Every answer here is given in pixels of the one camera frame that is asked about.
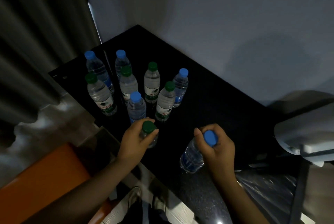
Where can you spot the person's left hand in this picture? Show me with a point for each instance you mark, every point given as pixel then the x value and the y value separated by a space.
pixel 131 143

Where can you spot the person's right hand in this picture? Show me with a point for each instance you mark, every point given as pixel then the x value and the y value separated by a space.
pixel 220 156

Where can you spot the person's left thumb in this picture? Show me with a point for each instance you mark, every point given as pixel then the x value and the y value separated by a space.
pixel 151 137

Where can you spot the person's right thumb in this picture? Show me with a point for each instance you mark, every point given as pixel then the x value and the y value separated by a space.
pixel 199 139

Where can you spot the green cap water bottle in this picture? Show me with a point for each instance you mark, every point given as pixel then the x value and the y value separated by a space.
pixel 101 97
pixel 151 83
pixel 165 102
pixel 128 84
pixel 149 127

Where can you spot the blue cap water bottle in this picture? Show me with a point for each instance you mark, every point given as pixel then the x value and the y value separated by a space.
pixel 97 70
pixel 136 107
pixel 121 60
pixel 180 88
pixel 191 157

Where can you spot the person's right forearm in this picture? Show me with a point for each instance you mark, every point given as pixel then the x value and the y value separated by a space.
pixel 240 203

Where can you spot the person's left forearm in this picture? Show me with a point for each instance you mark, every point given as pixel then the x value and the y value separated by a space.
pixel 86 195

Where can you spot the person's left shoe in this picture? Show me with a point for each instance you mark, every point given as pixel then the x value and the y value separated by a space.
pixel 132 197

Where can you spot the person's shoe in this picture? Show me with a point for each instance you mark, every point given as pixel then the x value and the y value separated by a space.
pixel 159 203
pixel 132 197

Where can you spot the person's right shoe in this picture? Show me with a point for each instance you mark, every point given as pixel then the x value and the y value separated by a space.
pixel 159 203

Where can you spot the person's dark trousers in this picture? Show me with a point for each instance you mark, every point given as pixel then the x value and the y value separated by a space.
pixel 148 217

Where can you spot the clear plastic bag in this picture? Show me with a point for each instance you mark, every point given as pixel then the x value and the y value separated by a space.
pixel 266 192

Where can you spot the white plastic appliance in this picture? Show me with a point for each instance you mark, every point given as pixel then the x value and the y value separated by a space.
pixel 305 135

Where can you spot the orange chair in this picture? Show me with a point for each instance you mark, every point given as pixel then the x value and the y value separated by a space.
pixel 39 179

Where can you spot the grey curtain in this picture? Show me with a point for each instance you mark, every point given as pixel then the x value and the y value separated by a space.
pixel 34 49

